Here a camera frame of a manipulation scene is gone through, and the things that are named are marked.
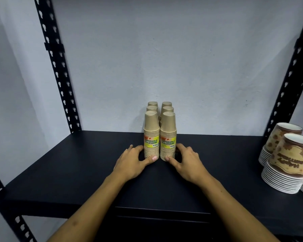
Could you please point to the person's left hand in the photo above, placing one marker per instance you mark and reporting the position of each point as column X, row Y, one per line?
column 127, row 166

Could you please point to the person's right hand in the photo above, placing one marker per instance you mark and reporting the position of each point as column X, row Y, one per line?
column 190, row 166

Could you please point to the person's right thumb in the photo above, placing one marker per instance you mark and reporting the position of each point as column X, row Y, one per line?
column 172, row 161

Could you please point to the person's right middle finger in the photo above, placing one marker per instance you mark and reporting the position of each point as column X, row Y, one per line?
column 190, row 150

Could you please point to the person's left middle finger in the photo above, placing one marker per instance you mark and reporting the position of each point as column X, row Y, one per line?
column 130, row 148

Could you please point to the person's left thumb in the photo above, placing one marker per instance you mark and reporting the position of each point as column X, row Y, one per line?
column 150, row 160

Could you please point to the yellow-labelled brown cup stack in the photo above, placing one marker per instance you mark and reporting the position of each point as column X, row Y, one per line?
column 151, row 131
column 168, row 133

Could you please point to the person's left forearm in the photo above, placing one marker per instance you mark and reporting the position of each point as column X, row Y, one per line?
column 91, row 209

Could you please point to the person's right forearm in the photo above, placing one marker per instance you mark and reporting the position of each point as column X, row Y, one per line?
column 232, row 211

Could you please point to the cluster of brown paper cups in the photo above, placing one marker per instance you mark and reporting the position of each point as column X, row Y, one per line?
column 167, row 108

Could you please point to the black metal shelf board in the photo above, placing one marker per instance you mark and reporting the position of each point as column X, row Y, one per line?
column 65, row 173

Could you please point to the brown printed paper bowl stack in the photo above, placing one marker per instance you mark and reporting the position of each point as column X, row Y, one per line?
column 275, row 138
column 289, row 163

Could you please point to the black perforated shelf upright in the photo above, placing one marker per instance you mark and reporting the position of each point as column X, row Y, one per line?
column 56, row 65
column 290, row 80
column 5, row 206

